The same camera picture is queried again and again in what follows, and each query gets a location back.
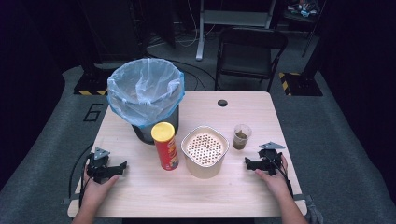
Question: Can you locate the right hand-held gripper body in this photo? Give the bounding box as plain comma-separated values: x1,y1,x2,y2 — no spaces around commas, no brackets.
257,141,286,176

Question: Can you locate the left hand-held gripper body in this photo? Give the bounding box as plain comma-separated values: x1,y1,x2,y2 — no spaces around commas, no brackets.
86,147,114,184

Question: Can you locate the clear plastic cup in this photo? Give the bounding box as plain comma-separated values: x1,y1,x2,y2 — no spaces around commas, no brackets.
233,123,253,151

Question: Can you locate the black mesh trash bin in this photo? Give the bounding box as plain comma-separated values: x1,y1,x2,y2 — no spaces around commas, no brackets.
130,105,180,146

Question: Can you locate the red chip can yellow lid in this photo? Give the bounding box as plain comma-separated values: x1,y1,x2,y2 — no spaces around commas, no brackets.
150,121,180,172

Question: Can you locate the beige container with perforated strainer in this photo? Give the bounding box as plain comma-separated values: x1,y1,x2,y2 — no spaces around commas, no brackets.
180,125,231,180

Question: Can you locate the translucent blue trash bag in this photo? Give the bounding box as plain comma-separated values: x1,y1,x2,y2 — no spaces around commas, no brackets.
106,57,186,129

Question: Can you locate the person's left hand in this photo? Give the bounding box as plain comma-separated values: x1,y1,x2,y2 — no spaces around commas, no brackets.
81,174,120,208

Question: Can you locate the person's right hand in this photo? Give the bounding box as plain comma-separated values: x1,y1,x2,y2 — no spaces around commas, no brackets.
254,155,288,195

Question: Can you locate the grey cloth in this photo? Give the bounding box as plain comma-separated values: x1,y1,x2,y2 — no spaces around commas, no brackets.
306,199,325,224

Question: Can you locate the black stand base hazard tape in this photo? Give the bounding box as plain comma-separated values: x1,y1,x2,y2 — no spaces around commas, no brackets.
73,63,110,96
278,72,324,97

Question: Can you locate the black folding chair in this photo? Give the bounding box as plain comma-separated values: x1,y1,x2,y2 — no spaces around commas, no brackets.
214,27,289,92

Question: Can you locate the dark shelf with clutter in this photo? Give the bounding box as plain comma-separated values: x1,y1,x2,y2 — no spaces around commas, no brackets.
284,0,328,58

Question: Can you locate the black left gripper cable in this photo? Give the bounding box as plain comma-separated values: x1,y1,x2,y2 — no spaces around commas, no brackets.
78,152,95,209

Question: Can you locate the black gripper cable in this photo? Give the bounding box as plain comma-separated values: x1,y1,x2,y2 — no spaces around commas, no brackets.
78,152,95,209
267,154,295,198

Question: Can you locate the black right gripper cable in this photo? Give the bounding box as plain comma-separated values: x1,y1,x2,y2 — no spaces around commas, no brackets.
267,154,295,198

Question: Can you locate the black cable beside table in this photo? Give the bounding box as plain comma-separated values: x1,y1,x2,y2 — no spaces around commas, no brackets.
68,143,94,200

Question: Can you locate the black floor cable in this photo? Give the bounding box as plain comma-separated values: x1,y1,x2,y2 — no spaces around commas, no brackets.
146,52,217,91

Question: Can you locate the white floor cable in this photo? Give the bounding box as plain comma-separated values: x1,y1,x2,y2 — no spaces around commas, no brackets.
174,0,217,49

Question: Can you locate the white metal desk frame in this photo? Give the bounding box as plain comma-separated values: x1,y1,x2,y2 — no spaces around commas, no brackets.
195,0,278,62

